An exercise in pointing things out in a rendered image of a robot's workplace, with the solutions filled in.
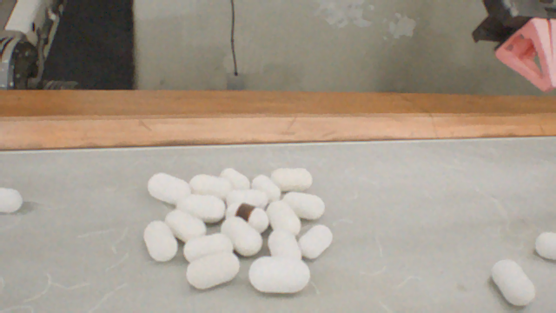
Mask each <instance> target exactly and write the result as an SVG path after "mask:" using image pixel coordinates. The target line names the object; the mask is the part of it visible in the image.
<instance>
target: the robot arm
mask: <svg viewBox="0 0 556 313"><path fill-rule="evenodd" d="M481 1H482V3H483V4H484V5H485V7H486V12H487V14H488V17H487V18H486V19H485V20H484V21H483V22H482V23H481V24H480V25H479V26H478V27H477V28H476V29H475V30H474V31H473V32H472V34H471V36H472V38H473V41H474V43H477V42H478V41H479V40H481V41H492V42H499V43H498V44H497V45H496V46H495V47H493V52H494V55H496V57H497V59H499V60H500V61H501V62H503V63H505V64H506V65H508V66H509V67H511V68H512V69H514V70H515V71H517V72H518V73H520V74H521V75H522V76H523V77H524V78H525V79H526V80H528V81H529V82H530V83H532V84H533V85H535V86H536V87H537V88H538V89H540V90H541V91H543V92H549V91H551V90H552V89H554V88H555V87H556V5H552V3H553V2H554V1H555V0H481ZM536 56H539V60H540V65H541V69H542V74H543V75H542V74H541V73H540V72H539V70H538V69H537V66H536V65H535V63H534V62H533V57H536Z"/></svg>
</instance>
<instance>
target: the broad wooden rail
mask: <svg viewBox="0 0 556 313"><path fill-rule="evenodd" d="M513 137H556V96H483V95H481V94H402V93H393V92H319V91H238V90H160V91H156V90H0V152H12V151H44V150H76V149H108V148H141V147H175V146H209V145H244V144H278V143H346V142H380V141H415V140H447V139H481V138H513Z"/></svg>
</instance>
